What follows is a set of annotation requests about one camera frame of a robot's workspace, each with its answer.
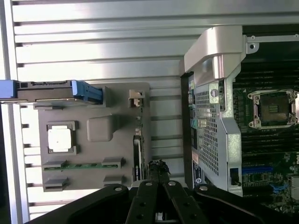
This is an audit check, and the green RAM stick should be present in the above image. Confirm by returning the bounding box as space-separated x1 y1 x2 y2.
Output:
43 162 122 170

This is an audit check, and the grey open PC case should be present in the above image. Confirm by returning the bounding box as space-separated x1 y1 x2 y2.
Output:
179 25 299 222

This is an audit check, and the grey plastic parts rack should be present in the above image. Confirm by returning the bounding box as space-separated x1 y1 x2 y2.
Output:
33 81 152 194

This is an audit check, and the blue SATA connector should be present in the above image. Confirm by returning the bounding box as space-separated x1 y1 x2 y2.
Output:
270 183 288 195

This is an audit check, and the hard disk blue carrier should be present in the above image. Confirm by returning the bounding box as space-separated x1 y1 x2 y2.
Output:
0 79 104 105

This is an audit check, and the silver CPU chip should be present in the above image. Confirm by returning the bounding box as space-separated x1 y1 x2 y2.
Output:
47 126 72 154

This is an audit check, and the blue expansion slot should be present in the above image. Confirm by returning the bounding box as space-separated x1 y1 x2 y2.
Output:
241 166 274 175

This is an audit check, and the metal CPU socket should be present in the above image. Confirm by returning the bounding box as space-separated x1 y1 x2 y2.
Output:
247 90 299 129

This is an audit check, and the green motherboard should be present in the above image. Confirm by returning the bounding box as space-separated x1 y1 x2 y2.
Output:
233 77 299 221

